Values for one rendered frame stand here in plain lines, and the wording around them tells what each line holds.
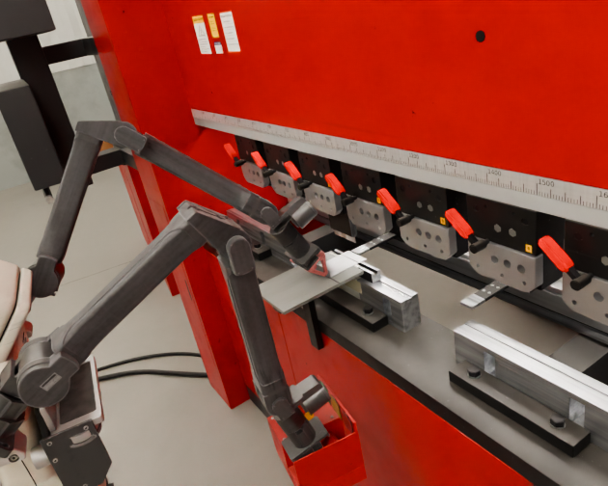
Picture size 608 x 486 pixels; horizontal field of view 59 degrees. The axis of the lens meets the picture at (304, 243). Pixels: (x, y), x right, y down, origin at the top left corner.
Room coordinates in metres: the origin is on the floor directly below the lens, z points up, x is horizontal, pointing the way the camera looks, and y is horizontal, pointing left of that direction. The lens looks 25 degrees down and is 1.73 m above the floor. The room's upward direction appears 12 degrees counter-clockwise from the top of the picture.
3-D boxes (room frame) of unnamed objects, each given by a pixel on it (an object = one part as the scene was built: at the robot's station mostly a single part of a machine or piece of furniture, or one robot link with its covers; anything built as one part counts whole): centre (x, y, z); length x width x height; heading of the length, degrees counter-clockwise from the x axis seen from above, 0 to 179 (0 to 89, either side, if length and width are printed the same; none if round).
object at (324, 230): (1.96, -0.24, 0.81); 0.64 x 0.08 x 0.14; 118
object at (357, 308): (1.32, -0.09, 0.89); 0.30 x 0.05 x 0.03; 28
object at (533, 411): (0.83, -0.35, 0.89); 0.30 x 0.05 x 0.03; 28
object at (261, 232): (1.87, 0.14, 0.92); 0.50 x 0.06 x 0.10; 28
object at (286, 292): (1.32, 0.01, 1.00); 0.26 x 0.18 x 0.01; 118
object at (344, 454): (0.99, 0.08, 0.75); 0.20 x 0.16 x 0.18; 18
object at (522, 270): (0.88, -0.39, 1.24); 0.15 x 0.09 x 0.17; 28
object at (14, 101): (2.19, 0.96, 1.42); 0.45 x 0.12 x 0.36; 24
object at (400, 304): (1.34, -0.14, 0.92); 0.39 x 0.06 x 0.10; 28
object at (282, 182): (1.58, -0.01, 1.24); 0.15 x 0.09 x 0.17; 28
